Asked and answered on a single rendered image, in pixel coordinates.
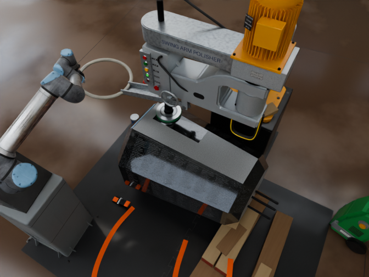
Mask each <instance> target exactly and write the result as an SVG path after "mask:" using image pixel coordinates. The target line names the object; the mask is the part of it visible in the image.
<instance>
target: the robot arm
mask: <svg viewBox="0 0 369 277"><path fill-rule="evenodd" d="M60 54H61V57H60V58H59V59H58V61H57V62H56V63H55V65H54V67H53V70H54V71H52V72H51V73H50V74H48V75H47V76H46V77H45V78H44V79H43V80H42V81H41V85H42V86H41V88H40V89H39V90H38V91H37V93H36V94H35V95H34V96H33V98H32V99H31V101H30V102H29V103H28V104H27V106H26V107H25V108H24V109H23V111H22V112H21V113H20V114H19V116H18V117H17V118H16V119H15V120H14V122H13V123H12V125H11V126H10V127H9V128H8V130H7V131H6V132H5V133H4V135H3V136H2V137H1V138H0V188H1V189H2V190H3V191H4V192H6V193H9V194H16V193H20V192H22V191H24V190H25V189H26V188H27V187H29V186H31V185H32V184H33V183H34V182H35V181H36V179H37V169H36V168H35V167H34V166H33V165H32V164H30V163H22V162H20V161H18V160H16V159H15V157H16V154H15V152H16V150H17V149H18V148H19V147H20V145H21V144H22V143H23V142H24V140H25V139H26V138H27V136H28V135H29V134H30V132H31V131H32V130H33V129H34V127H35V126H36V125H37V123H38V122H39V121H40V120H41V118H42V117H43V116H44V115H45V113H46V112H47V110H48V109H49V108H50V107H51V105H52V104H53V103H54V102H55V100H56V99H58V97H61V98H62V99H64V100H66V101H68V102H71V103H80V102H81V101H83V99H84V97H85V91H84V89H83V88H82V83H85V76H84V74H83V73H82V72H81V71H80V70H78V69H79V68H80V64H78V63H77V61H76V59H75V56H74V53H73V52H72V50H70V49H63V50H62V51H61V53H60ZM63 76H65V77H66V78H67V79H66V78H65V77H63ZM68 79H69V80H68Z"/></svg>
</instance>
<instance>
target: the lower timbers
mask: <svg viewBox="0 0 369 277"><path fill-rule="evenodd" d="M254 197H256V198H257V199H259V200H261V201H263V202H265V203H266V204H268V202H269V200H268V199H266V198H264V197H263V196H260V195H259V194H257V193H256V194H255V196H254ZM250 206H251V207H253V208H255V209H256V210H258V211H260V212H263V211H264V209H265V207H266V206H265V205H263V204H261V203H259V202H257V201H256V200H254V199H252V201H251V203H250ZM260 216H261V215H260V214H259V215H258V217H257V219H256V221H255V223H254V225H253V227H252V228H251V230H250V232H249V234H248V236H249V235H250V233H251V231H252V230H253V228H254V226H255V224H256V223H257V221H258V220H259V218H260ZM292 221H293V218H292V217H290V216H288V215H286V214H284V213H282V212H280V211H276V213H275V215H274V217H273V220H272V223H271V225H270V228H269V230H268V233H267V235H266V238H265V241H264V244H263V246H262V249H261V251H260V254H259V256H258V260H257V261H256V264H255V267H254V270H253V272H252V275H251V277H254V276H255V274H256V272H257V270H258V268H259V266H260V264H261V263H264V264H265V265H266V266H268V267H270V268H271V269H272V270H271V273H270V275H269V277H273V276H274V274H275V271H276V268H277V264H278V262H279V259H280V256H281V253H282V250H283V247H284V244H285V241H286V238H287V236H288V233H289V229H290V226H291V224H292ZM248 236H247V238H248ZM247 238H246V240H247ZM246 240H245V242H246ZM245 242H244V243H245ZM221 255H222V253H221V254H220V256H219V258H220V257H221ZM219 258H218V259H217V261H216V263H217V262H218V260H219ZM216 263H215V264H214V266H213V268H212V267H211V266H209V265H207V264H206V263H205V262H203V261H202V259H201V260H200V261H199V263H198V264H197V266H196V267H195V269H194V270H193V272H192V273H191V275H190V277H225V276H224V275H222V274H221V273H219V272H218V271H216V270H215V269H214V268H215V266H216Z"/></svg>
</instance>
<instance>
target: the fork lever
mask: <svg viewBox="0 0 369 277"><path fill-rule="evenodd" d="M128 83H129V84H130V85H131V86H130V88H129V89H128V90H123V89H121V91H122V92H123V95H128V96H134V97H139V98H144V99H149V100H152V101H158V102H163V101H162V99H161V97H159V96H158V95H156V94H154V93H151V92H149V89H148V85H147V84H140V83H137V82H130V81H128ZM163 103H164V102H163ZM171 104H176V100H175V99H173V100H172V101H171ZM178 106H181V101H179V104H178ZM181 107H182V109H184V110H185V109H186V107H185V106H181ZM188 108H191V105H190V103H189V102H188Z"/></svg>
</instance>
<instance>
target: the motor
mask: <svg viewBox="0 0 369 277"><path fill-rule="evenodd" d="M303 1H304V0H250V5H249V11H248V14H247V13H246V15H245V22H244V27H245V33H244V37H243V39H242V40H241V41H240V43H239V45H238V46H237V47H236V49H235V50H234V51H233V53H232V54H231V57H230V58H232V59H235V60H238V61H241V62H244V63H247V64H250V65H253V66H256V67H259V68H262V69H265V70H268V71H271V72H274V73H278V74H281V72H282V70H283V68H284V66H285V64H286V63H287V61H288V59H289V57H290V55H291V53H292V51H293V49H294V47H295V45H296V42H294V41H291V39H292V36H293V32H294V29H295V26H296V24H297V21H298V17H299V14H300V11H301V8H302V6H303Z"/></svg>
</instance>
